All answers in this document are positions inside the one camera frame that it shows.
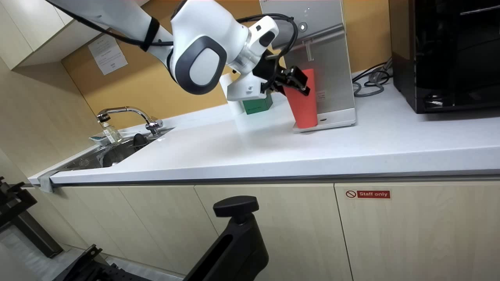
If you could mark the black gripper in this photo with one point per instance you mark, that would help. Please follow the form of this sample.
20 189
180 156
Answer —
267 70

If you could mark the red plastic cup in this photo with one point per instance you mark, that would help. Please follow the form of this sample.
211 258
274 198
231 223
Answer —
306 109

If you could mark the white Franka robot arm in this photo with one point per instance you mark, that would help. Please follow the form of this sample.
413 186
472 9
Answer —
203 47

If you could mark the green box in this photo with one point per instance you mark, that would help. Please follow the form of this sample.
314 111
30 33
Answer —
258 105

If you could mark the red warning sticker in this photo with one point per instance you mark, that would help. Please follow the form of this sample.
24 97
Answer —
372 194

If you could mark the black microwave oven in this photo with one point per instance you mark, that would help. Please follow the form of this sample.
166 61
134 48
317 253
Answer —
453 52

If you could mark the black round sink object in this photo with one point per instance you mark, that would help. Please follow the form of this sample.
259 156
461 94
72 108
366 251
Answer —
141 139

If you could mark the chrome sink faucet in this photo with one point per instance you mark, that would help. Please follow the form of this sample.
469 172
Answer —
127 109

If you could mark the steel sink basin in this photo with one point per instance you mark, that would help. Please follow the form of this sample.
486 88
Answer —
111 153

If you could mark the beige cabinet door with sticker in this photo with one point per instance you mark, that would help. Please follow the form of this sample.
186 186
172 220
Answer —
422 239

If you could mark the black metal stand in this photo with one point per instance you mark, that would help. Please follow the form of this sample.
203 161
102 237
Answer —
17 208

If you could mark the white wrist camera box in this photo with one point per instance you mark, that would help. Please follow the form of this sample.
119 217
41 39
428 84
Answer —
241 88

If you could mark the white paper wall notice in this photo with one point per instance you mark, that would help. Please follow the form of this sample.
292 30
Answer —
108 55

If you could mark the beige wall cabinet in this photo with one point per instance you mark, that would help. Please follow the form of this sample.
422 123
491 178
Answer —
31 31

